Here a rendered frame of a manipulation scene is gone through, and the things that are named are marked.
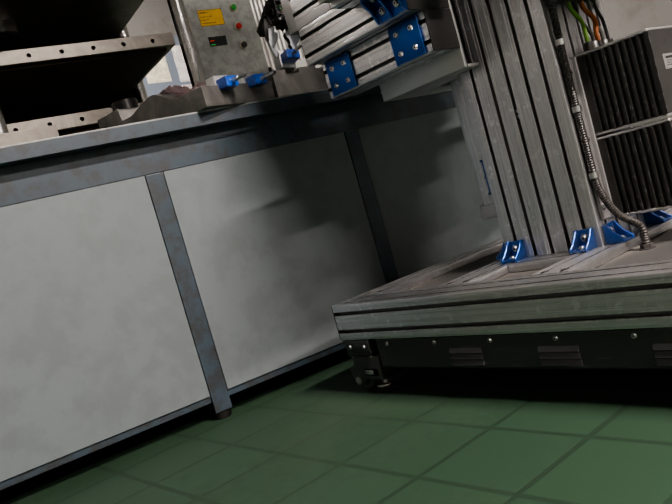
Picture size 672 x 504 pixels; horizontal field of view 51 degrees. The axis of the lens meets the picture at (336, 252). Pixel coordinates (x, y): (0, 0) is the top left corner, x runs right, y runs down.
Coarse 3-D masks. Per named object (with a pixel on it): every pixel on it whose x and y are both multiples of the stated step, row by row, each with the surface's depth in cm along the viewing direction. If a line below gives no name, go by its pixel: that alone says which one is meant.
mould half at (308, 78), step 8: (280, 72) 208; (304, 72) 212; (312, 72) 213; (320, 72) 215; (272, 80) 207; (280, 80) 208; (288, 80) 209; (296, 80) 210; (304, 80) 212; (312, 80) 213; (320, 80) 215; (280, 88) 207; (288, 88) 209; (296, 88) 210; (304, 88) 211; (312, 88) 213; (320, 88) 214; (280, 96) 207
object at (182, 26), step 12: (168, 0) 273; (180, 0) 273; (180, 12) 272; (180, 24) 272; (120, 36) 329; (180, 36) 273; (192, 36) 275; (192, 48) 273; (192, 60) 273; (192, 72) 274; (192, 84) 275; (144, 96) 332
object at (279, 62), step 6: (282, 54) 208; (288, 54) 206; (294, 54) 207; (276, 60) 211; (282, 60) 209; (288, 60) 208; (294, 60) 209; (276, 66) 211; (282, 66) 209; (288, 66) 210; (294, 66) 211; (288, 72) 214
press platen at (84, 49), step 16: (32, 48) 250; (48, 48) 253; (64, 48) 256; (80, 48) 259; (96, 48) 262; (112, 48) 265; (128, 48) 268; (144, 48) 271; (160, 48) 277; (0, 64) 244; (16, 64) 247; (32, 64) 252
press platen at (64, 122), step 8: (80, 112) 257; (88, 112) 258; (96, 112) 259; (104, 112) 261; (32, 120) 248; (40, 120) 249; (48, 120) 251; (56, 120) 252; (64, 120) 253; (72, 120) 255; (80, 120) 256; (88, 120) 258; (96, 120) 259; (8, 128) 244; (16, 128) 246; (24, 128) 246; (64, 128) 253; (72, 128) 256
